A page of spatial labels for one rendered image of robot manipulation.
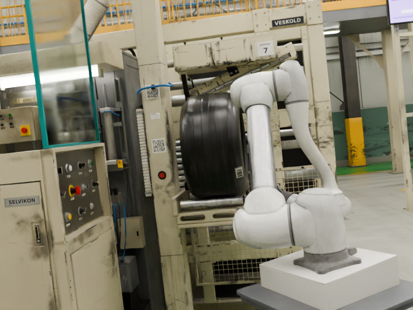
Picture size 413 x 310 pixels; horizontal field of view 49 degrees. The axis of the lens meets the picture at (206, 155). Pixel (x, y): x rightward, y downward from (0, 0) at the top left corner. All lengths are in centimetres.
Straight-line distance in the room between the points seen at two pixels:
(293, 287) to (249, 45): 148
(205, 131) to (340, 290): 101
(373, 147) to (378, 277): 1079
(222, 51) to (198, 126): 62
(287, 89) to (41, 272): 123
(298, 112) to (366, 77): 1063
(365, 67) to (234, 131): 1047
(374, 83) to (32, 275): 1133
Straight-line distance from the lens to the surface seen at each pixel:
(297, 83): 194
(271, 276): 178
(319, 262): 168
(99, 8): 295
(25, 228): 194
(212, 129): 221
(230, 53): 268
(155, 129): 246
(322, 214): 163
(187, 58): 271
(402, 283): 185
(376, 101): 1258
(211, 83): 281
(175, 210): 236
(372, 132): 1245
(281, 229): 165
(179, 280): 257
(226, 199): 235
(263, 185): 174
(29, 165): 190
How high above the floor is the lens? 127
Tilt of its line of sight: 3 degrees down
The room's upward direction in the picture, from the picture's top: 6 degrees counter-clockwise
